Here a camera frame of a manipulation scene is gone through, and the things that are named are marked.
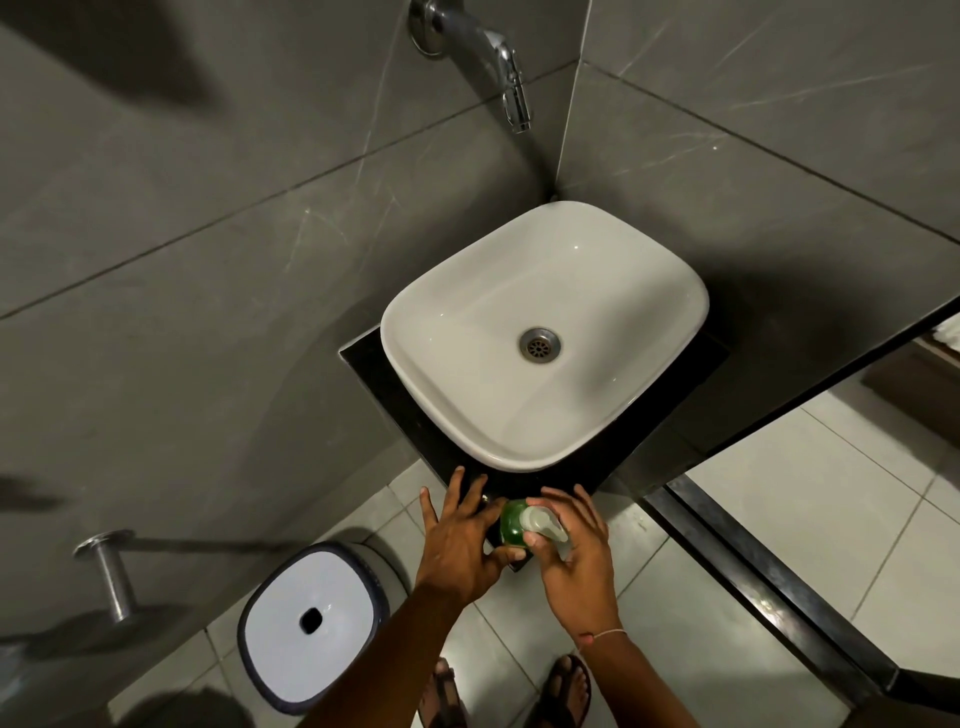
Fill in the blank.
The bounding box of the person's left hand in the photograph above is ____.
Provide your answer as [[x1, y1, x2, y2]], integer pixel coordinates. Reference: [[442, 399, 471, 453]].
[[414, 466, 528, 609]]

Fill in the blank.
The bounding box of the person's right hand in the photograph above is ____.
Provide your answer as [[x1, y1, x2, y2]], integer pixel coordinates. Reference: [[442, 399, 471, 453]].
[[522, 483, 625, 646]]

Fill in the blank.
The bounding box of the green soap pump bottle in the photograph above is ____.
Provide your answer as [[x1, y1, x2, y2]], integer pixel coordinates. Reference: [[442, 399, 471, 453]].
[[498, 498, 570, 561]]

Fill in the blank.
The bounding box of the person's right forearm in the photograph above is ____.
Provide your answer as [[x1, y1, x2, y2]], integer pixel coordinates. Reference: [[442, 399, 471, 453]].
[[577, 633, 702, 728]]

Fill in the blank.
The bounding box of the person's left forearm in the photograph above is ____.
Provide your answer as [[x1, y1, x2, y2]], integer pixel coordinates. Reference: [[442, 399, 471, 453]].
[[298, 583, 483, 728]]

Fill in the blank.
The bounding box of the black stone counter slab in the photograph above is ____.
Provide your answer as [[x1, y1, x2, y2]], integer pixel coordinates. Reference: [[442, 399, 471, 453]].
[[339, 322, 732, 575]]

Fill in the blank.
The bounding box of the chrome sink drain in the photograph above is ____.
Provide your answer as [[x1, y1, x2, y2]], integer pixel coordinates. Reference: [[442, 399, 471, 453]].
[[517, 327, 562, 366]]

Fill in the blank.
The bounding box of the white plastic stool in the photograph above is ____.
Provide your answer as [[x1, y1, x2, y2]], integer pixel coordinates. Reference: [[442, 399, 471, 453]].
[[237, 541, 392, 717]]

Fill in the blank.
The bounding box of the black door threshold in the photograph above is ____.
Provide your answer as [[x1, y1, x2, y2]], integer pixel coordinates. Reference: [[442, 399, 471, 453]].
[[642, 474, 960, 710]]

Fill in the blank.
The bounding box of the white ceramic sink basin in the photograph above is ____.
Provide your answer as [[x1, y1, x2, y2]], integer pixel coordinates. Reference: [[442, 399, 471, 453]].
[[379, 200, 711, 474]]

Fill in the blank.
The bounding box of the brown wooden furniture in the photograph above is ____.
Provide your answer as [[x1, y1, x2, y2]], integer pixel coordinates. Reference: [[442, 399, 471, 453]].
[[861, 313, 960, 453]]

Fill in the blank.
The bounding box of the dark strap sandal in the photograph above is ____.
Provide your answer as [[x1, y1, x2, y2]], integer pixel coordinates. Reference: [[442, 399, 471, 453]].
[[417, 657, 468, 728], [534, 654, 594, 728]]

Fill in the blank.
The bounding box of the chrome wall bar holder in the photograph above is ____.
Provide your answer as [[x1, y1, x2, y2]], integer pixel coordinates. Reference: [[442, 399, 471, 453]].
[[72, 529, 141, 626]]

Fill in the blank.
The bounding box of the chrome wall tap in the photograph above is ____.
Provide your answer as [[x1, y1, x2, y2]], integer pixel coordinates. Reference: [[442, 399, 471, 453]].
[[407, 0, 535, 136]]

